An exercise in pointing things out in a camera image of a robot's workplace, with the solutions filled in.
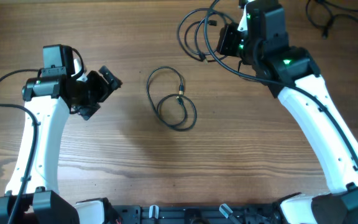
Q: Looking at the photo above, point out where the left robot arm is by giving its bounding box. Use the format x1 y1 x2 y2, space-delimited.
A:
0 44 123 223

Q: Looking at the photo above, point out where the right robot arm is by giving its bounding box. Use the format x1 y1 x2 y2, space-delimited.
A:
217 1 358 223

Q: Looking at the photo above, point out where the black usb cable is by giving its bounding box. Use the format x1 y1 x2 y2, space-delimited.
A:
177 7 236 64
305 0 358 55
145 65 198 132

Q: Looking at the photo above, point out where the left camera black cable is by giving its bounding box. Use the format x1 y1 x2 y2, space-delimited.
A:
0 68 43 224

